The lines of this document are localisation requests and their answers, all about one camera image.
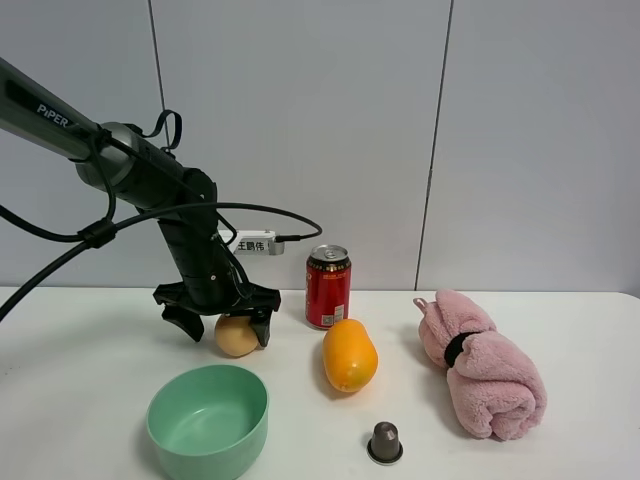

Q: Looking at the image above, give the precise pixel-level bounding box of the yellow peach fruit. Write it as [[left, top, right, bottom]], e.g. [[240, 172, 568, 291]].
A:
[[214, 315, 259, 358]]

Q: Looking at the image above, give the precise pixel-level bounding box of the rolled pink towel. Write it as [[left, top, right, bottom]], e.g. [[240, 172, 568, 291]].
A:
[[413, 289, 547, 441]]

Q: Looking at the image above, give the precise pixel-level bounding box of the orange mango fruit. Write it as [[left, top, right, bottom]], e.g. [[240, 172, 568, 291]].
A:
[[322, 319, 379, 394]]

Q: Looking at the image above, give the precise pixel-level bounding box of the green plastic bowl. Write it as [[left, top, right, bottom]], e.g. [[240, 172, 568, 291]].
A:
[[146, 365, 269, 479]]

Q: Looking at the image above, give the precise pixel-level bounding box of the brown coffee capsule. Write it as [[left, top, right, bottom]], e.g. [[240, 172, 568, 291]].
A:
[[367, 421, 404, 465]]

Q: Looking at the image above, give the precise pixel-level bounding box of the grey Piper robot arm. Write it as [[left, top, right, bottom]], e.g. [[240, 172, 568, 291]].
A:
[[1, 61, 281, 347]]

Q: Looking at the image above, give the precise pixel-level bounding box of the red soda can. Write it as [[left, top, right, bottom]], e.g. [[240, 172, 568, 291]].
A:
[[305, 244, 352, 329]]

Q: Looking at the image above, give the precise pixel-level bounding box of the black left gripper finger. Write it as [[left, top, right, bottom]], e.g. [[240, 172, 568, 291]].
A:
[[249, 309, 272, 348]]

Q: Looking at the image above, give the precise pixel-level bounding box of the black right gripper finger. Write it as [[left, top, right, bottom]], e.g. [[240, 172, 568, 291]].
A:
[[162, 305, 204, 343]]

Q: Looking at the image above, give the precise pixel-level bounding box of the black hair tie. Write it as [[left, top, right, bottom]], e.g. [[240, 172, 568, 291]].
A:
[[443, 331, 484, 370]]

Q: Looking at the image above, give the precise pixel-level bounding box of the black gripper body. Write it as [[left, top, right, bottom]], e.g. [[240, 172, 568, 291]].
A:
[[154, 207, 281, 317]]

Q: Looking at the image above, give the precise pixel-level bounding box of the white labelled wrist camera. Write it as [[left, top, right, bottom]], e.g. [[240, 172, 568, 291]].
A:
[[218, 230, 285, 256]]

